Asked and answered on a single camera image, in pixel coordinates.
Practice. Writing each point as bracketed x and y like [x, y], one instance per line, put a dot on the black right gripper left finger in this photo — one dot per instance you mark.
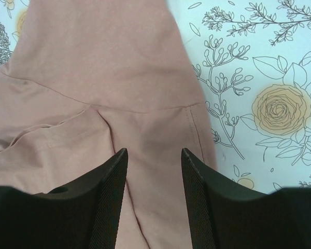
[83, 213]

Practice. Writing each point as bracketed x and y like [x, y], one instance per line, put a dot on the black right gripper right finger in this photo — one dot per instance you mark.
[225, 214]

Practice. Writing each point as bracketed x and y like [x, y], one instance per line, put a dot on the pink t shirt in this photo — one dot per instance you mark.
[88, 78]

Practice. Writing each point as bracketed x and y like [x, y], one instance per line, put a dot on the floral patterned table mat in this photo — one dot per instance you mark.
[253, 61]

